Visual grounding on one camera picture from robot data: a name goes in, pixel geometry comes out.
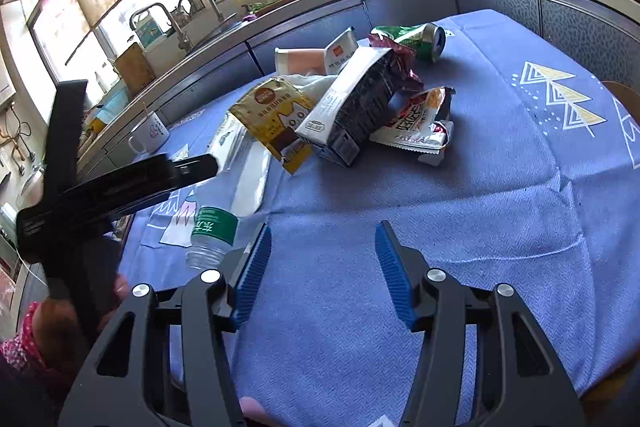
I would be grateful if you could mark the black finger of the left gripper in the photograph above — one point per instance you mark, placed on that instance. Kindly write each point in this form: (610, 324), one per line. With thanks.
(196, 168)

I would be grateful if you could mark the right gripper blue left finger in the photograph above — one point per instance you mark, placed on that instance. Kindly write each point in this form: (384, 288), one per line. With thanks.
(161, 360)

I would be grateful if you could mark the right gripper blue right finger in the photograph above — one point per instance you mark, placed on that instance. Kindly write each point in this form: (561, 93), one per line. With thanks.
(519, 378)

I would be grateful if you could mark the white plastic bag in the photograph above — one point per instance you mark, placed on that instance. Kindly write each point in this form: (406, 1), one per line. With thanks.
(243, 162)

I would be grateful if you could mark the clear plastic water bottle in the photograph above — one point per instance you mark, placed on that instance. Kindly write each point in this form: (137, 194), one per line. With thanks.
(214, 231)

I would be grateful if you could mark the yellow cat snack bag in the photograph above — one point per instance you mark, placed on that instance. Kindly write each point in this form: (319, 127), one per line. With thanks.
(271, 112)

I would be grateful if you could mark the pink white paper cup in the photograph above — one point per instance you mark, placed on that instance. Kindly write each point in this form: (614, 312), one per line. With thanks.
(300, 61)

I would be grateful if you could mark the white black carton box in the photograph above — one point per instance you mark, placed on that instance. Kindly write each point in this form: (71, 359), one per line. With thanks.
(354, 105)

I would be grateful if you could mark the green white tea packet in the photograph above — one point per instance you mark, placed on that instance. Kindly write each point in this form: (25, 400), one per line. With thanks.
(339, 51)

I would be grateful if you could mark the red white noodle snack bag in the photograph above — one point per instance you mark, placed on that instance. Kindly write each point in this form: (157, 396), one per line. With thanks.
(422, 126)

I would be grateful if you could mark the dark red foil wrapper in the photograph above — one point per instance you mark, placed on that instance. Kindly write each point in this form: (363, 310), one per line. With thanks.
(404, 59)

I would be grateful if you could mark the green aluminium can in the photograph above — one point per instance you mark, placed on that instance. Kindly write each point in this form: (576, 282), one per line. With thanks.
(427, 40)

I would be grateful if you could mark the chrome kitchen faucet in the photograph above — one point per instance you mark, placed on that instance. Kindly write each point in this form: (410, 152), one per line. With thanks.
(156, 21)

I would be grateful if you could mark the grey kitchen cabinets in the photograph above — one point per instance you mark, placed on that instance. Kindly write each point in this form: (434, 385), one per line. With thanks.
(601, 35)

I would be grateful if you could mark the person's left hand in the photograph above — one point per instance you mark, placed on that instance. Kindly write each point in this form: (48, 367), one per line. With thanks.
(58, 337)

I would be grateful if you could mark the white enamel mug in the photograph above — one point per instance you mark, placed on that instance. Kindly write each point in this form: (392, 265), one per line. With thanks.
(148, 135)

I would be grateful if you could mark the wooden cutting board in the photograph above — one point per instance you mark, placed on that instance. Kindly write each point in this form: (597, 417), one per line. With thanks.
(134, 69)

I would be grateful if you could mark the blue patterned tablecloth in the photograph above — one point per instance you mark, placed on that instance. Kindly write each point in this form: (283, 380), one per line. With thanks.
(539, 189)

